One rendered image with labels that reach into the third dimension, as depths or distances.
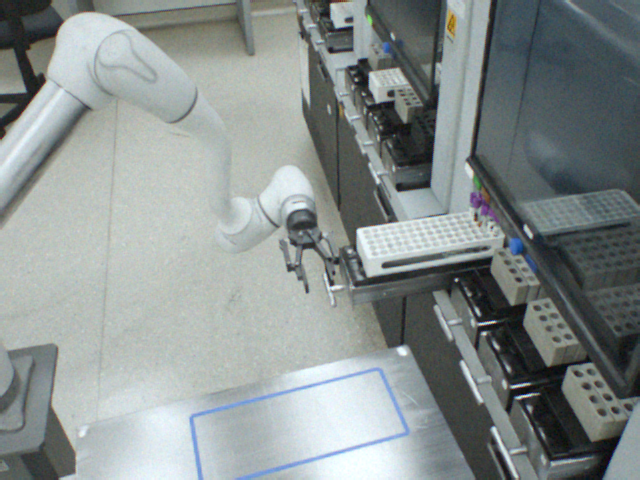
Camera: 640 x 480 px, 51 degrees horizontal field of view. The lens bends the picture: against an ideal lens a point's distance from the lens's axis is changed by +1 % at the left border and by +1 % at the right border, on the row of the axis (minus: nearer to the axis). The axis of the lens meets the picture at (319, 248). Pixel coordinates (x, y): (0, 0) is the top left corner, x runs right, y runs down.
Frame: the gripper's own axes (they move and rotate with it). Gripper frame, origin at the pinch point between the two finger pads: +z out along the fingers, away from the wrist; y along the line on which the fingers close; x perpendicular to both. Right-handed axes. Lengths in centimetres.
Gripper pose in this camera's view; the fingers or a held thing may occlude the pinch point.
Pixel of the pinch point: (317, 277)
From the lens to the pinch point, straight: 148.6
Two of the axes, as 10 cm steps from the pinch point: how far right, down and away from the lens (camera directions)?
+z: 2.0, 6.4, -7.5
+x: 0.4, 7.5, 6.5
